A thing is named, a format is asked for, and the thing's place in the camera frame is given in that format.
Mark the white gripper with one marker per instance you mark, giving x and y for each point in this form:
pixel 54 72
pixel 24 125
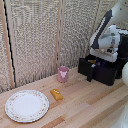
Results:
pixel 105 55

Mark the yellow food piece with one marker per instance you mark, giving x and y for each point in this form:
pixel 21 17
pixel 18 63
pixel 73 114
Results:
pixel 92 61

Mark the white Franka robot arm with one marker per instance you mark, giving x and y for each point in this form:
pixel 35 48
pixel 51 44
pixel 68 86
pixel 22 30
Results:
pixel 106 33

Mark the pink cup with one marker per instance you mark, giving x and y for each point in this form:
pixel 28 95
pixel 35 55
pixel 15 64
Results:
pixel 63 74

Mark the orange food piece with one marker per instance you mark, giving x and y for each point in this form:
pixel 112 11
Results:
pixel 56 94

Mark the wide woven screen panel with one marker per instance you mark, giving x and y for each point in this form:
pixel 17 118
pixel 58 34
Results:
pixel 33 40

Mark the white floral rim plate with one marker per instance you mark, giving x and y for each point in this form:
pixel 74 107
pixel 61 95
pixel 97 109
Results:
pixel 26 106

